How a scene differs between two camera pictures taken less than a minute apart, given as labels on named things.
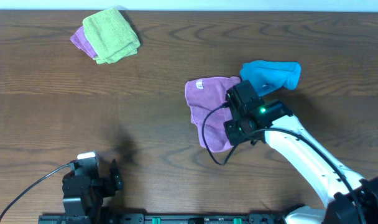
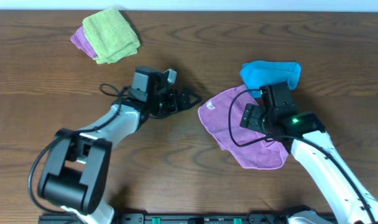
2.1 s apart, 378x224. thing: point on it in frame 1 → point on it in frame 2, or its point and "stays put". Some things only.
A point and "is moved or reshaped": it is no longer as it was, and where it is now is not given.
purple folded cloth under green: (80, 40) stays put
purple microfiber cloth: (204, 95) is moved or reshaped
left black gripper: (115, 180) → (175, 101)
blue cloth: (267, 76) stays put
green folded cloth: (110, 37) stays put
